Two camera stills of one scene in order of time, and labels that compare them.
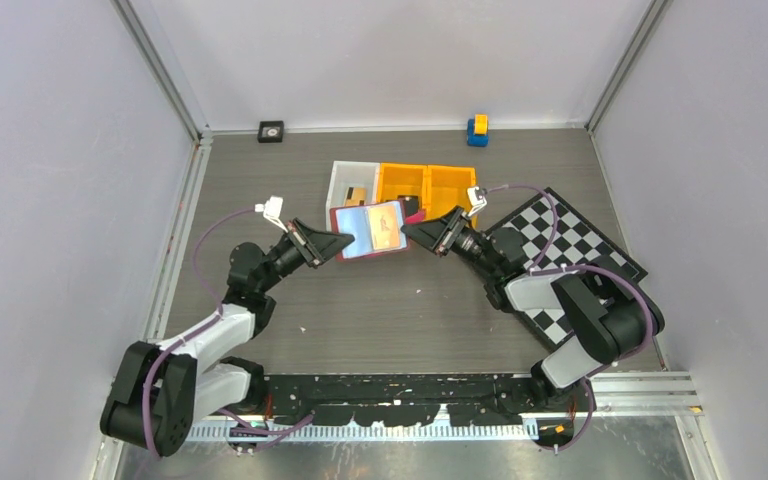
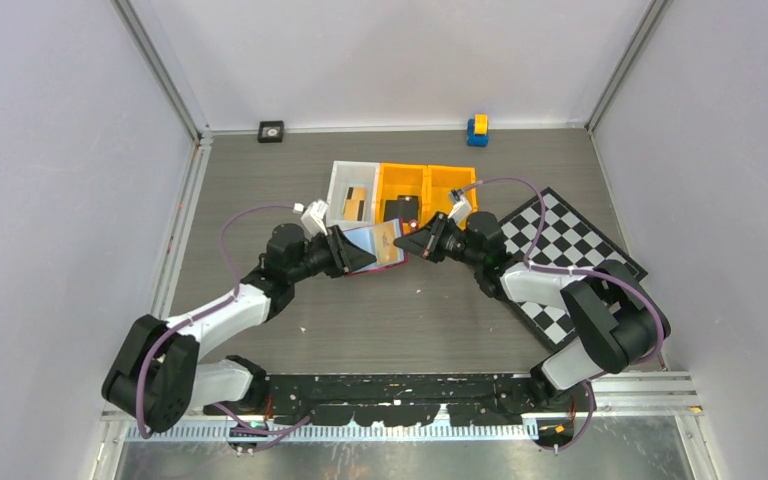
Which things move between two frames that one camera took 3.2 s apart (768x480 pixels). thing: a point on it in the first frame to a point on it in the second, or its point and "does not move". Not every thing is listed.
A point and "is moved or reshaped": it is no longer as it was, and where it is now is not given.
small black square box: (270, 131) does not move
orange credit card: (384, 227) is moved or reshaped
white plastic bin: (351, 174) does not move
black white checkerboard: (555, 235) does not move
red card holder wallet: (376, 228) to (365, 236)
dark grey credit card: (411, 205) does not move
